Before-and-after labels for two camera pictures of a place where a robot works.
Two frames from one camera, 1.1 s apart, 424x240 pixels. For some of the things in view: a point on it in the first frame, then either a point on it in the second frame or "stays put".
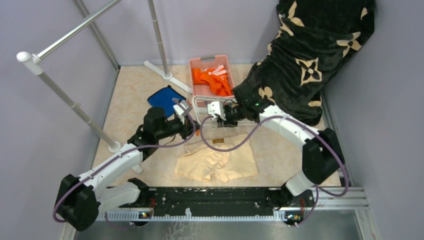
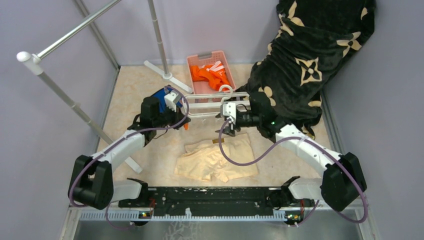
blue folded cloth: (164, 99) stays put
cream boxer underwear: (200, 161) stays put
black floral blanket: (312, 38) stays put
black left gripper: (187, 128) -> (178, 116)
